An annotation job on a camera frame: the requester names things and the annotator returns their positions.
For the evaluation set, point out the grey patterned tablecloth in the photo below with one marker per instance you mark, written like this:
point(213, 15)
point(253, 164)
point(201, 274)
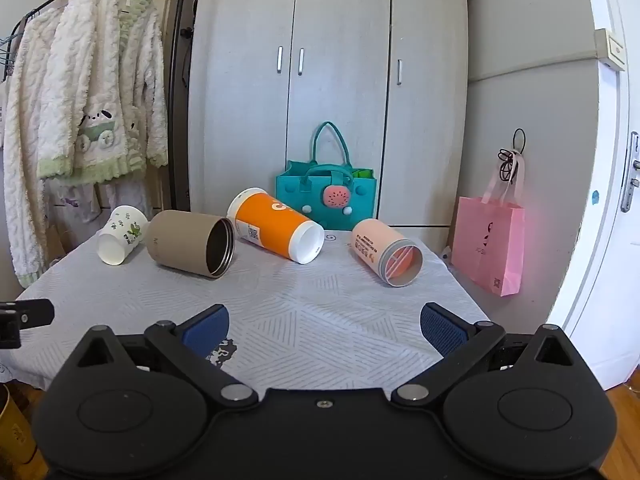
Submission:
point(310, 310)

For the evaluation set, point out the yellow box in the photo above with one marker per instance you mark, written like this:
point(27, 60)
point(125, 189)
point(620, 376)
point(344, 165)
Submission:
point(12, 425)

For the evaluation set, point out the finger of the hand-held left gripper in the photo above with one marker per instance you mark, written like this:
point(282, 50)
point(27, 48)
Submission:
point(30, 312)

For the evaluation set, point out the teal felt tote bag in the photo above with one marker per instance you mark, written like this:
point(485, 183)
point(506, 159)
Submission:
point(300, 190)

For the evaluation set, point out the white door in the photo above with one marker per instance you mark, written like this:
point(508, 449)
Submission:
point(610, 270)

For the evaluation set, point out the silver door lock plate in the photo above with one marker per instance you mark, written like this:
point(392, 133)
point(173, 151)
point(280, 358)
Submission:
point(631, 175)

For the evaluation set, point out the white fluffy robe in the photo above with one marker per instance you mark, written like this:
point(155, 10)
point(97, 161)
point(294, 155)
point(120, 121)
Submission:
point(22, 135)

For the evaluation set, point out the green item in bag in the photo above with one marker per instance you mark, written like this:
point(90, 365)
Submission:
point(364, 174)

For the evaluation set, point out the dark metal frame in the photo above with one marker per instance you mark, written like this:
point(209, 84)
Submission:
point(176, 85)

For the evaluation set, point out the grey wardrobe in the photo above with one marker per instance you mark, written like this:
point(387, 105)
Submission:
point(340, 35)

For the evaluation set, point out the tan cylindrical cup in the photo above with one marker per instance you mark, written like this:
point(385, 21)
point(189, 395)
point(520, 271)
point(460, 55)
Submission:
point(180, 240)

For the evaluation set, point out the orange and white cup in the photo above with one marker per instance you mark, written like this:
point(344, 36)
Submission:
point(270, 222)

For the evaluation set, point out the pink cup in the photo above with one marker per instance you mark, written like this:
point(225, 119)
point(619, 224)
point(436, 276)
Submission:
point(372, 245)

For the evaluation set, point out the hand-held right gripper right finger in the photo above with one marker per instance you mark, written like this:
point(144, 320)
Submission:
point(440, 327)

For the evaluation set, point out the lavender pyjama pants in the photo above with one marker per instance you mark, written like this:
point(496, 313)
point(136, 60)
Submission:
point(75, 202)

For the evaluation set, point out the pink paper shopping bag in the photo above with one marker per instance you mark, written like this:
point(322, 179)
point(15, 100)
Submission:
point(490, 245)

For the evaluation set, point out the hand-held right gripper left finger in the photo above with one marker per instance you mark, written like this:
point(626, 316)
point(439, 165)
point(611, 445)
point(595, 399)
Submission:
point(207, 327)

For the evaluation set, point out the white green-trimmed fluffy jacket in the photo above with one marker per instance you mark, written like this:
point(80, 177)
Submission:
point(100, 70)

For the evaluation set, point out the beige wall switch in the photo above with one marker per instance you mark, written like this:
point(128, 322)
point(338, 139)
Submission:
point(611, 49)

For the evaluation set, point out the white paper cup green print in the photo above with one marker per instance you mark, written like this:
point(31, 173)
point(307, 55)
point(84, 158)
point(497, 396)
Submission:
point(120, 235)

